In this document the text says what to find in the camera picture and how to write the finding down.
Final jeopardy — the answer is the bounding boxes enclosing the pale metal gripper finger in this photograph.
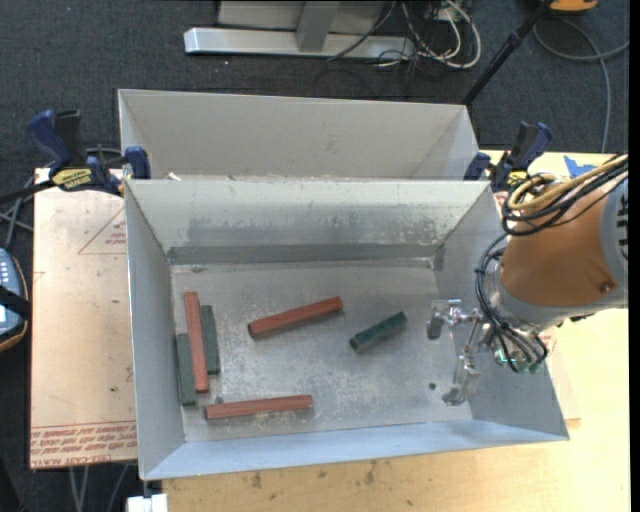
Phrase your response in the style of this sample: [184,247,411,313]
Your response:
[441,327,484,407]
[426,298,482,341]

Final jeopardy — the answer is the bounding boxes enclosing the dark green flat block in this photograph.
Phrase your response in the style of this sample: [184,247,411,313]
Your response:
[174,333,199,408]
[348,310,409,354]
[199,304,222,376]

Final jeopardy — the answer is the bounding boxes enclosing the grey metal bin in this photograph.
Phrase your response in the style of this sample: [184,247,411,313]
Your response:
[118,88,570,481]

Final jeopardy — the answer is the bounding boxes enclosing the red-brown flat block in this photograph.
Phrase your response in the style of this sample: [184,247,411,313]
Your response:
[247,295,345,340]
[203,394,315,421]
[183,291,211,395]

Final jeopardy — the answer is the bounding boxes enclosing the brown cardboard board, red print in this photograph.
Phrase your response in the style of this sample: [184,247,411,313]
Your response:
[29,167,139,471]

